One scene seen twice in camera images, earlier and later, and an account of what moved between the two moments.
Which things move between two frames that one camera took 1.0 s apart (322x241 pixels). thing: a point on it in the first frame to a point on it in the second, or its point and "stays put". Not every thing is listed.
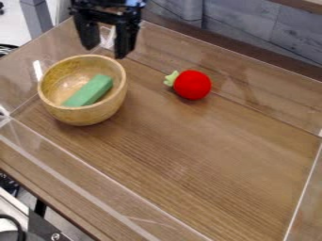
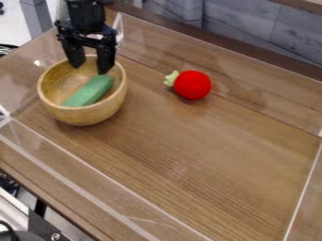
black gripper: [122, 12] to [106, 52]
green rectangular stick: [91, 90] stays put
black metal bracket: [43, 229] stays put
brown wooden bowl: [66, 76] stays put
